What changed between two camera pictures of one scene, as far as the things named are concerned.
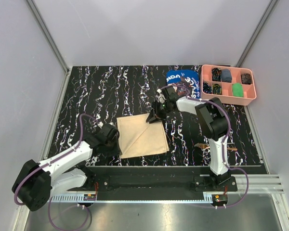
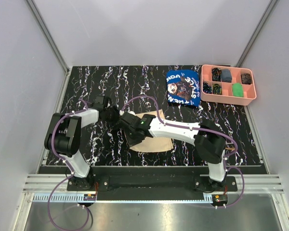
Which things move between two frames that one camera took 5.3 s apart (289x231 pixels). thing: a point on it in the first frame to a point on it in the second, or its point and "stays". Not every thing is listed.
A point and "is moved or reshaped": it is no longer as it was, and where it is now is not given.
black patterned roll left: [206, 88] stays
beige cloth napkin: [138, 138] is moved or reshaped
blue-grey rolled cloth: [226, 76] stays
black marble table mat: [123, 96] stays
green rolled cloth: [237, 89] stays
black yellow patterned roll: [216, 89] stays
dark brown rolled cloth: [245, 79] stays
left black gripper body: [112, 148] to [112, 114]
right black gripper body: [162, 109] to [132, 138]
